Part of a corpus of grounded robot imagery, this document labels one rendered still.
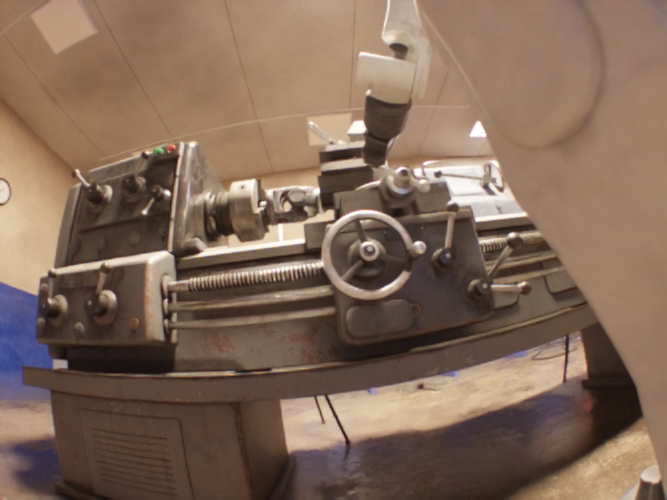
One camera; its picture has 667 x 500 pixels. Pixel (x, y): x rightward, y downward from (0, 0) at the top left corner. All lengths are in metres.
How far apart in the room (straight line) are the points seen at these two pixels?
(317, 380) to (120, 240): 0.82
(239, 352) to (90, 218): 0.78
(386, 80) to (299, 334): 0.67
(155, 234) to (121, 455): 0.72
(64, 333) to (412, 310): 1.00
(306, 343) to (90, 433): 0.78
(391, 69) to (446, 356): 0.60
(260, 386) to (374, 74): 0.66
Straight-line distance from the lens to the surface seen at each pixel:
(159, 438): 0.96
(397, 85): 0.54
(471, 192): 1.27
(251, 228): 1.17
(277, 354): 0.88
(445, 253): 0.74
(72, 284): 1.07
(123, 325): 0.90
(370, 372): 0.70
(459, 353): 0.75
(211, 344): 0.94
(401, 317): 0.70
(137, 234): 1.12
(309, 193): 1.20
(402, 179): 0.74
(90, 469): 1.20
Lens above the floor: 0.48
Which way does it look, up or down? 20 degrees up
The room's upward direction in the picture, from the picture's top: 8 degrees counter-clockwise
